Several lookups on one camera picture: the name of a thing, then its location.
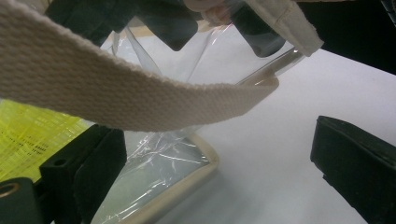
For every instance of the yellow plastic shuttlecock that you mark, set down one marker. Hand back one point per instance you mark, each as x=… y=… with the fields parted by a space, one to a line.
x=31 y=137

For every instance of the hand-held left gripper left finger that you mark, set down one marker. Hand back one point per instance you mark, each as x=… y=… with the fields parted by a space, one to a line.
x=84 y=171

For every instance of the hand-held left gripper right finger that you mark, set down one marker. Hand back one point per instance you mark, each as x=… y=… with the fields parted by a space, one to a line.
x=361 y=168

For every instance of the clear plastic zipper bag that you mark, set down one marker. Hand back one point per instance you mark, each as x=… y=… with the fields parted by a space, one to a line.
x=124 y=93

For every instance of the white table sheet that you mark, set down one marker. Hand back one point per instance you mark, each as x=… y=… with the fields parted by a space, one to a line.
x=280 y=140

